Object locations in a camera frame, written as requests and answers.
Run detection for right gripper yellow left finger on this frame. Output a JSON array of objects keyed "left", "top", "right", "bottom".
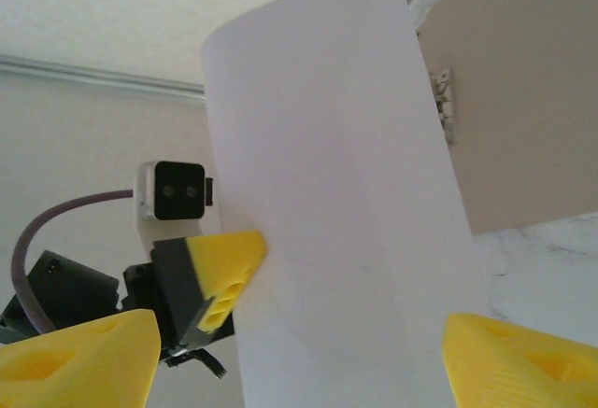
[{"left": 0, "top": 309, "right": 163, "bottom": 408}]

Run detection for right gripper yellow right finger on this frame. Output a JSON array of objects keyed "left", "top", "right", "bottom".
[{"left": 443, "top": 313, "right": 598, "bottom": 408}]

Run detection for white paper sheet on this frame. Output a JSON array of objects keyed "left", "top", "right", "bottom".
[{"left": 200, "top": 0, "right": 492, "bottom": 408}]

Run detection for brown cardboard folder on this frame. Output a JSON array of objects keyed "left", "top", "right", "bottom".
[{"left": 415, "top": 0, "right": 598, "bottom": 237}]

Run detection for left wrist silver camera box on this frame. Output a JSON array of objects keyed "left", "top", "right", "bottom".
[{"left": 134, "top": 159, "right": 219, "bottom": 223}]

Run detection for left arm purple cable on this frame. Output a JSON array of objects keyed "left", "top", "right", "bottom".
[{"left": 9, "top": 190, "right": 137, "bottom": 335}]

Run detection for left side aluminium frame rail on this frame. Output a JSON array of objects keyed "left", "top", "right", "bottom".
[{"left": 0, "top": 54, "right": 207, "bottom": 102}]

